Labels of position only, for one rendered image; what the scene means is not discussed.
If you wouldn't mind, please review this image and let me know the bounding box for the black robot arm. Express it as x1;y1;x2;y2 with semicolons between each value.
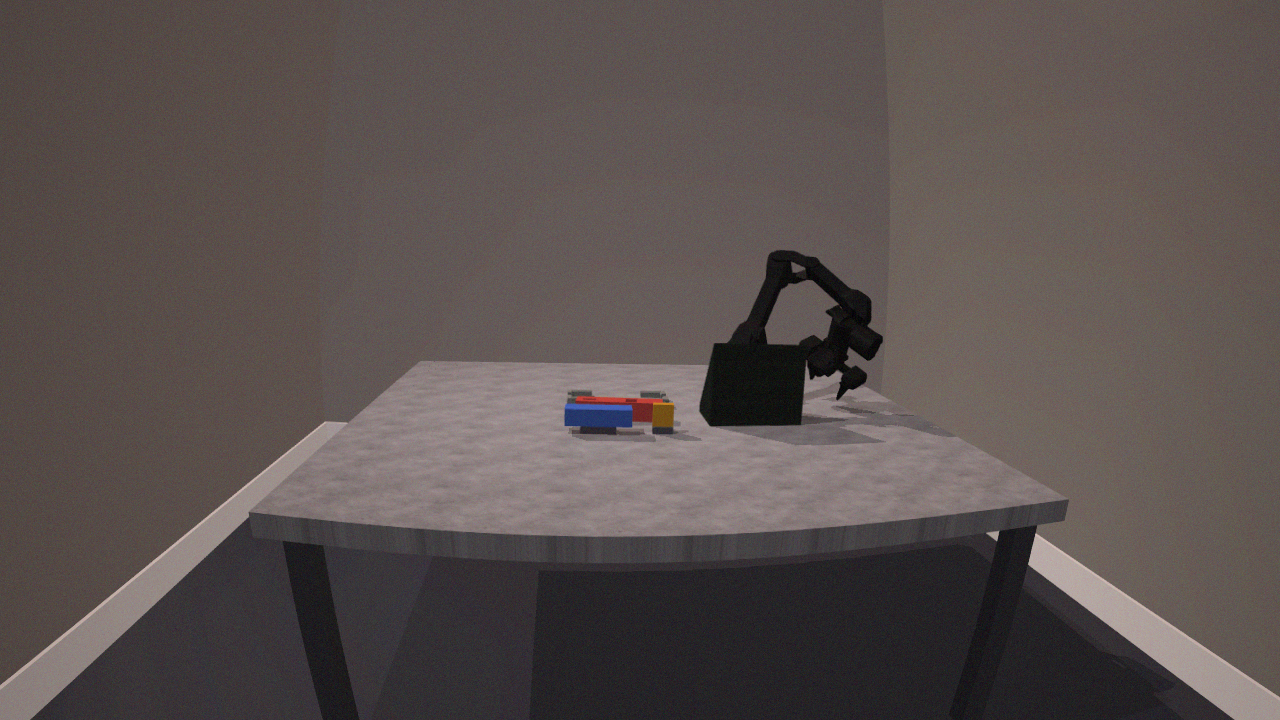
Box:
727;250;883;377

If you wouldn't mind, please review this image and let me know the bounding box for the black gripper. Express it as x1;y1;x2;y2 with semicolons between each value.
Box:
799;334;867;400

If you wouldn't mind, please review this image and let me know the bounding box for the orange rectangular block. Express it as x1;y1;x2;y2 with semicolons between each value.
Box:
652;404;675;427

